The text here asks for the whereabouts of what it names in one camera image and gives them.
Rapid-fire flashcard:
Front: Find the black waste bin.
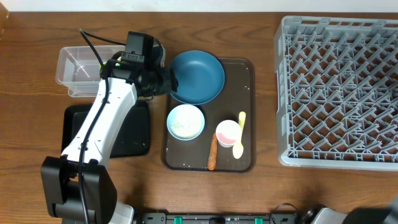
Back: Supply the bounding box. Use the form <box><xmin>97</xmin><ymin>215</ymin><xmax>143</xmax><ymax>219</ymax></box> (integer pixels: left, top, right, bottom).
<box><xmin>62</xmin><ymin>100</ymin><xmax>150</xmax><ymax>158</ymax></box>

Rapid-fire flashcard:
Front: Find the yellow plastic spoon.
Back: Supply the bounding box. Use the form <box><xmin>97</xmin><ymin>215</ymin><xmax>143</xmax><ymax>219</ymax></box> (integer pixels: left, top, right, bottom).
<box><xmin>233</xmin><ymin>111</ymin><xmax>246</xmax><ymax>159</ymax></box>

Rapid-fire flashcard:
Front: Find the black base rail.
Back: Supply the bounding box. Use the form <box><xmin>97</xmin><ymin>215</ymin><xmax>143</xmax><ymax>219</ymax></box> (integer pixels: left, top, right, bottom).
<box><xmin>132</xmin><ymin>205</ymin><xmax>306</xmax><ymax>224</ymax></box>

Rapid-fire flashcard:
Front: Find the orange carrot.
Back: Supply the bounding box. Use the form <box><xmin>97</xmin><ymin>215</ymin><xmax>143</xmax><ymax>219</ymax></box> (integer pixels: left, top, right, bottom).
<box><xmin>208</xmin><ymin>133</ymin><xmax>218</xmax><ymax>170</ymax></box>

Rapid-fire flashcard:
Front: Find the white pink cup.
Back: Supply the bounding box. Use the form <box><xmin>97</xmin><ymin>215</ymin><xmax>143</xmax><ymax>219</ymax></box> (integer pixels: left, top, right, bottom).
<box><xmin>216</xmin><ymin>120</ymin><xmax>242</xmax><ymax>148</ymax></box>

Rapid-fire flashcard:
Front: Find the dark blue plate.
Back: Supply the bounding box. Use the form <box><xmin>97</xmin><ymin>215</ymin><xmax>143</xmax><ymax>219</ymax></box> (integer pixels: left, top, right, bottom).
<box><xmin>170</xmin><ymin>50</ymin><xmax>225</xmax><ymax>105</ymax></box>

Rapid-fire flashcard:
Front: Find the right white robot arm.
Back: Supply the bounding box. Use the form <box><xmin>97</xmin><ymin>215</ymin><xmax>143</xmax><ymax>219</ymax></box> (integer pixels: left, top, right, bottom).
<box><xmin>297</xmin><ymin>198</ymin><xmax>397</xmax><ymax>224</ymax></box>

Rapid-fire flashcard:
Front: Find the yellow snack wrapper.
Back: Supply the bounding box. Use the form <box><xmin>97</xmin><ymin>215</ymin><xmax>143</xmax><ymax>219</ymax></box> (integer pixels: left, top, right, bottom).
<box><xmin>99</xmin><ymin>59</ymin><xmax>121</xmax><ymax>68</ymax></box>

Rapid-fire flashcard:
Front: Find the clear plastic waste bin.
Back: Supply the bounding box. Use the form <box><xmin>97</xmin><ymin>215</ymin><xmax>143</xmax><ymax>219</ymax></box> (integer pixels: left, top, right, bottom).
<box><xmin>55</xmin><ymin>45</ymin><xmax>166</xmax><ymax>98</ymax></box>

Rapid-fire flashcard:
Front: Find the grey dishwasher rack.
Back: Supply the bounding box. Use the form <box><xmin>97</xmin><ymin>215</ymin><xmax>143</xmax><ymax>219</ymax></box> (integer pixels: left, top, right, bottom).
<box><xmin>274</xmin><ymin>16</ymin><xmax>397</xmax><ymax>171</ymax></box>

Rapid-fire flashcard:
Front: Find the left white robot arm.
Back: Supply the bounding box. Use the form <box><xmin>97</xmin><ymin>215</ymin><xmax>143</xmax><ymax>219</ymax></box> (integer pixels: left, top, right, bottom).
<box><xmin>40</xmin><ymin>59</ymin><xmax>178</xmax><ymax>223</ymax></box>

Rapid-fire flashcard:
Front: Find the light blue rice bowl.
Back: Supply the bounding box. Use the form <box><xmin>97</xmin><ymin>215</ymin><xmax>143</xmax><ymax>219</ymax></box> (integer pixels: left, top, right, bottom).
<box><xmin>166</xmin><ymin>105</ymin><xmax>205</xmax><ymax>141</ymax></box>

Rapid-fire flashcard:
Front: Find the dark brown serving tray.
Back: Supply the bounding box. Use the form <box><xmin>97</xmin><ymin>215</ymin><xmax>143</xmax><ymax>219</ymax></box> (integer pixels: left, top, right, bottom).
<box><xmin>161</xmin><ymin>58</ymin><xmax>256</xmax><ymax>173</ymax></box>

